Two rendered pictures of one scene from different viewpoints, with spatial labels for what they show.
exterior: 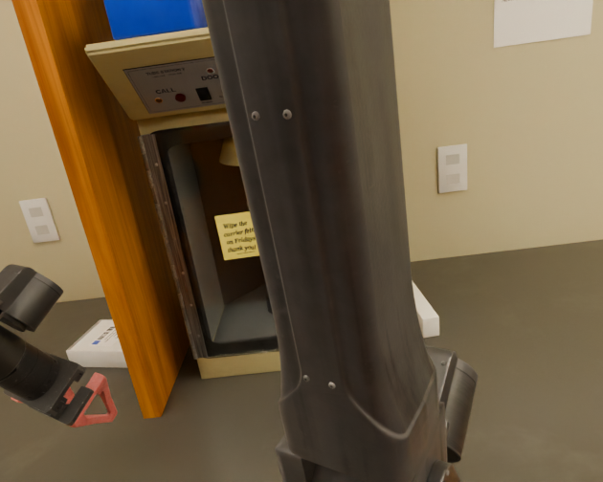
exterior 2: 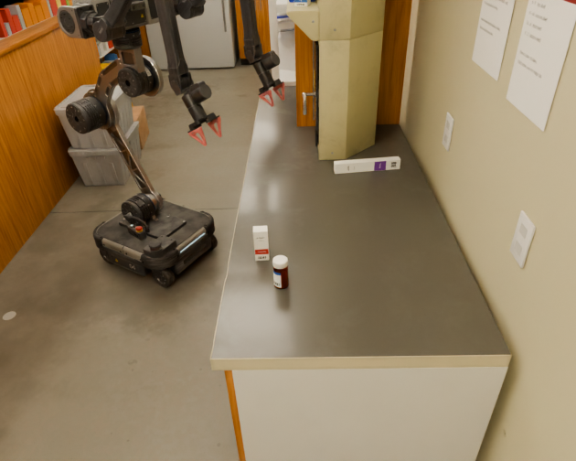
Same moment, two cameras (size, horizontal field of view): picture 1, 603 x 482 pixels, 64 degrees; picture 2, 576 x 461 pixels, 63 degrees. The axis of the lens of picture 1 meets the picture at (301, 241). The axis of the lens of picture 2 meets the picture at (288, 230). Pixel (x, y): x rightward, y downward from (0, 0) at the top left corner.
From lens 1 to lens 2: 1.97 m
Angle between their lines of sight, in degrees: 77
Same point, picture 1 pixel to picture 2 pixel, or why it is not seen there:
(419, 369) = (173, 65)
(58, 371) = (268, 83)
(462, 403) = (195, 91)
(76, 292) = not seen: hidden behind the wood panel
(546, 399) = (284, 188)
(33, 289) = (268, 58)
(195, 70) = not seen: hidden behind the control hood
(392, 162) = (168, 38)
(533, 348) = (318, 192)
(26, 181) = not seen: hidden behind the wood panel
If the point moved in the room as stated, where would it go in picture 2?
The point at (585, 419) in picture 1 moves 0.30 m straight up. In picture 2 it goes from (272, 193) to (267, 114)
